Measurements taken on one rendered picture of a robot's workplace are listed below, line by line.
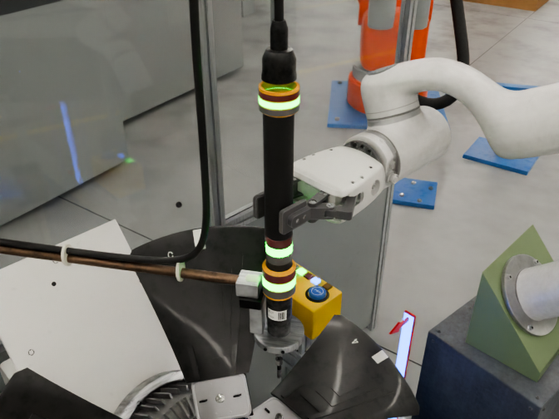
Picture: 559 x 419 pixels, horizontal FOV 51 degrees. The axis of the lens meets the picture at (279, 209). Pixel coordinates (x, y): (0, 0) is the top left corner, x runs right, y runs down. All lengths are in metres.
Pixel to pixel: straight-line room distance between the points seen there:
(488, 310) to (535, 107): 0.72
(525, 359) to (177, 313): 0.83
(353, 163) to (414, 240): 2.67
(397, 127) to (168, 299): 0.43
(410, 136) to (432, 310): 2.20
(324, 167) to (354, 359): 0.45
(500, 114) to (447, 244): 2.67
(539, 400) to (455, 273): 1.85
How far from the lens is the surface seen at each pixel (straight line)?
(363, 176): 0.73
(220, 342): 0.90
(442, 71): 0.79
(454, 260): 3.32
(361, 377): 1.06
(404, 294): 3.03
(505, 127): 0.79
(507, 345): 1.45
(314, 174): 0.73
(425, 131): 0.84
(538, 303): 1.40
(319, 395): 1.01
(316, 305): 1.33
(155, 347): 1.11
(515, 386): 1.45
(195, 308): 0.91
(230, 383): 0.91
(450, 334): 1.52
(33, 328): 1.06
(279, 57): 0.60
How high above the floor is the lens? 1.97
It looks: 33 degrees down
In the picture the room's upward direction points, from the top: straight up
